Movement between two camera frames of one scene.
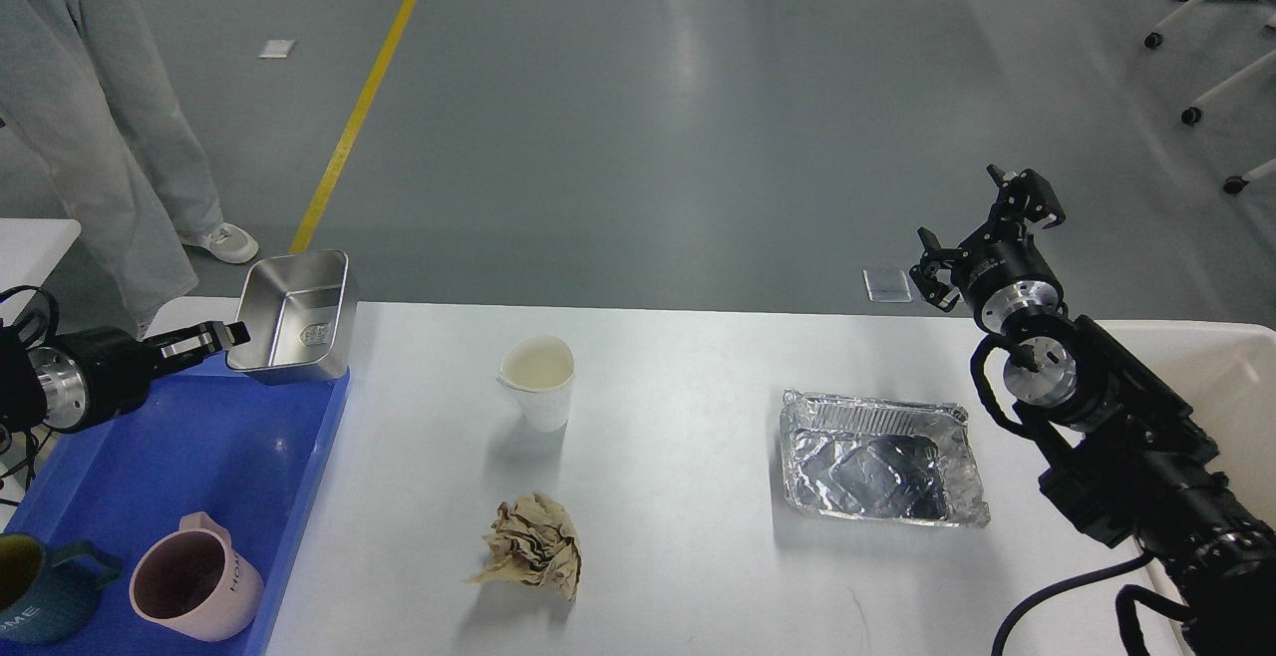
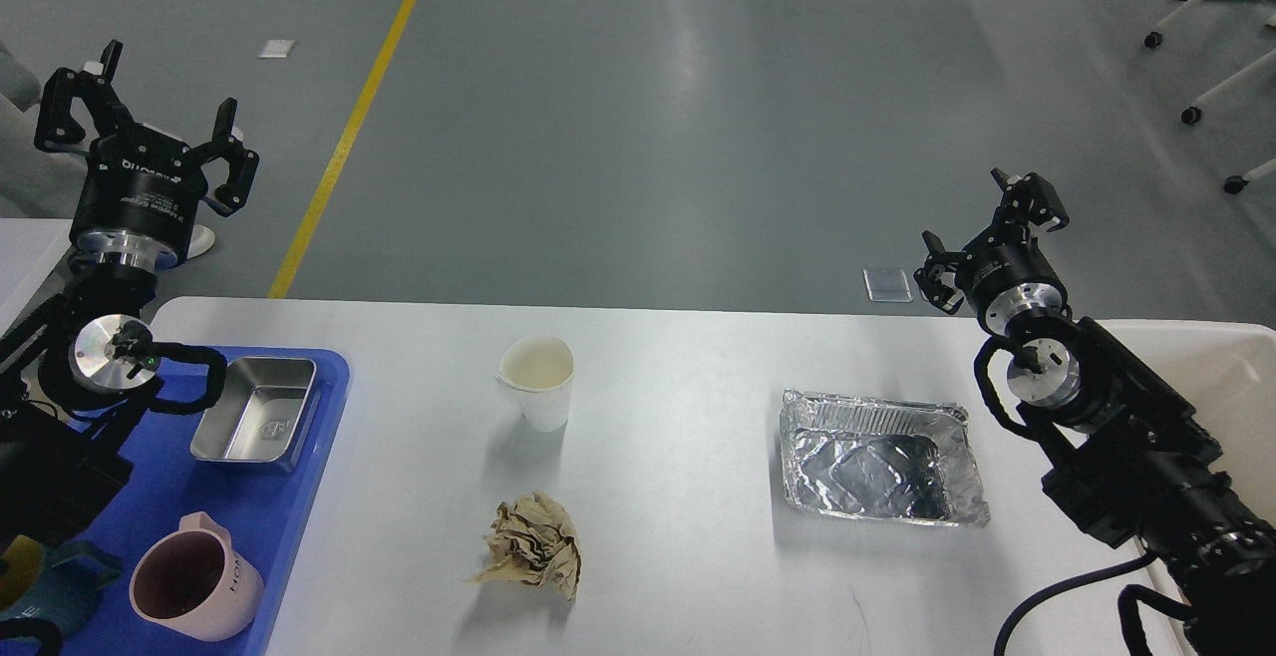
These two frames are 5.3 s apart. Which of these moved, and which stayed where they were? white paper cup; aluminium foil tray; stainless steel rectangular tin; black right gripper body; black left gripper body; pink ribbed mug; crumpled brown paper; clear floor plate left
Moved: black left gripper body; stainless steel rectangular tin
Stayed: clear floor plate left; pink ribbed mug; crumpled brown paper; white paper cup; aluminium foil tray; black right gripper body
